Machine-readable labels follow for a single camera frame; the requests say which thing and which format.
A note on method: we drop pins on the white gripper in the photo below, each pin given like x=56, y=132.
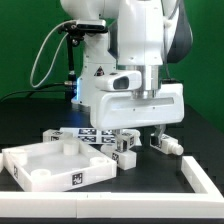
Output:
x=119, y=110

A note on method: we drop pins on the white square table top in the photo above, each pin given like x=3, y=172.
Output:
x=57, y=166

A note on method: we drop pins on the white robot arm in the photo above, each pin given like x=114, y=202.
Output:
x=145, y=35

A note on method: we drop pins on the sheet with fiducial markers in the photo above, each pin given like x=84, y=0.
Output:
x=91, y=135

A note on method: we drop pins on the white L-shaped fence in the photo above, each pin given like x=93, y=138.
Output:
x=205, y=201

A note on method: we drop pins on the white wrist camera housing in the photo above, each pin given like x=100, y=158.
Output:
x=120, y=80

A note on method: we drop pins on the camera on black stand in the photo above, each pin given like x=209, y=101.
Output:
x=75, y=31

